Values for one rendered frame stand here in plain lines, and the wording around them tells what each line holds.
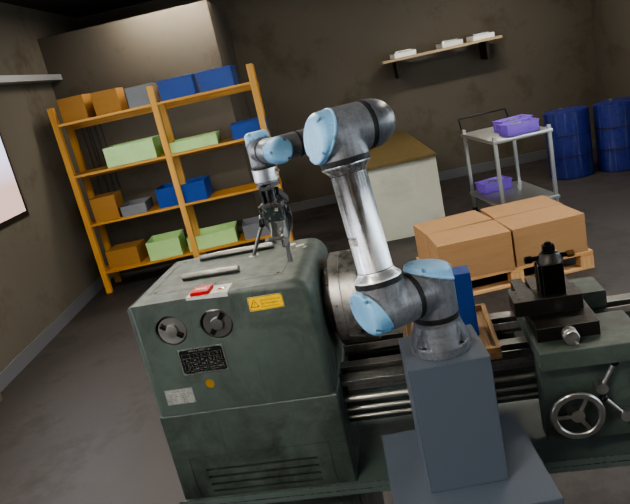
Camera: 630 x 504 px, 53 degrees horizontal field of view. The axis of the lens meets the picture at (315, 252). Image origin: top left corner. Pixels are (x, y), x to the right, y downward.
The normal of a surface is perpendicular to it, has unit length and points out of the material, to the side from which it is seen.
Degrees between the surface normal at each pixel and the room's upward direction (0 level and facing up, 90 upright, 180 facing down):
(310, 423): 90
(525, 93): 90
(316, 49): 90
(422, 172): 90
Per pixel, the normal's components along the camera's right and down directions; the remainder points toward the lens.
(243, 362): -0.11, 0.30
